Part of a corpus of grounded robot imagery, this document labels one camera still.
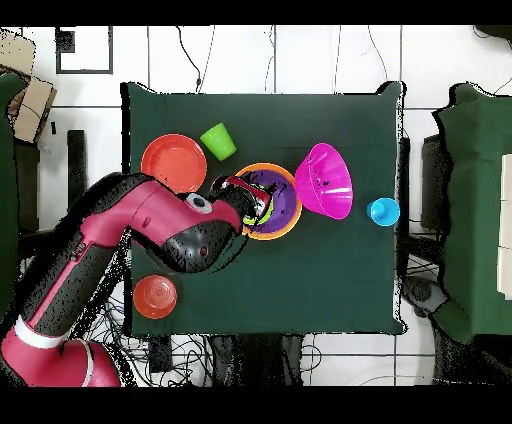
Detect small green bowl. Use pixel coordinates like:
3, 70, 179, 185
242, 197, 276, 227

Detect purple bowl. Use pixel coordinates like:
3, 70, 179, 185
239, 169, 298, 235

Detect large orange bowl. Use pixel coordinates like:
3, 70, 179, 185
233, 162, 304, 242

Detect wide red-orange bowl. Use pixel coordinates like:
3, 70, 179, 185
140, 133, 208, 196

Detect large pink bowl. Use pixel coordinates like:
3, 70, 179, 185
294, 142, 355, 222

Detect small orange bowl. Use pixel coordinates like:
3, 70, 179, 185
132, 274, 178, 320

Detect green cup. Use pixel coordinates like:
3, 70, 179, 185
198, 122, 238, 162

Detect dark green tablecloth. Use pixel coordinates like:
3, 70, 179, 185
120, 81, 406, 337

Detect blue cup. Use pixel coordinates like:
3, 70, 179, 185
366, 196, 402, 228

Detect black power strip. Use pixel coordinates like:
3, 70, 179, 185
148, 334, 174, 374

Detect black stand base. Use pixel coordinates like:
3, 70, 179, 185
402, 275, 449, 319

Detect cardboard box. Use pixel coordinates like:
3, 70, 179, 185
11, 76, 58, 144
0, 29, 37, 78

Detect green cloth covered table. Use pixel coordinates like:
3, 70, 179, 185
432, 82, 512, 346
0, 72, 26, 313

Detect white box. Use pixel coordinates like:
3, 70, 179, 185
496, 153, 512, 301

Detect black cable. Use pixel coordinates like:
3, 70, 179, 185
174, 25, 202, 94

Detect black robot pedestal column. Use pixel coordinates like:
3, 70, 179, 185
207, 333, 305, 387

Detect black chair frame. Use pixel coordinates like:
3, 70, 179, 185
14, 128, 90, 241

